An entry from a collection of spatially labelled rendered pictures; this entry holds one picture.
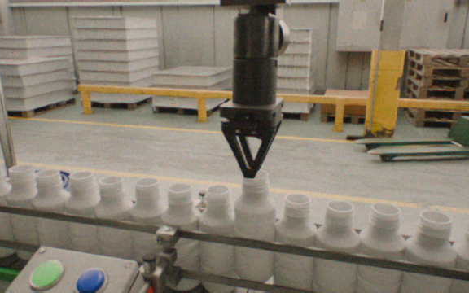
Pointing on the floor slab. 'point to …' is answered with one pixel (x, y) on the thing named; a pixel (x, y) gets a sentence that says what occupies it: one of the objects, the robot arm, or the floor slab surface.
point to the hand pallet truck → (463, 138)
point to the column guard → (384, 93)
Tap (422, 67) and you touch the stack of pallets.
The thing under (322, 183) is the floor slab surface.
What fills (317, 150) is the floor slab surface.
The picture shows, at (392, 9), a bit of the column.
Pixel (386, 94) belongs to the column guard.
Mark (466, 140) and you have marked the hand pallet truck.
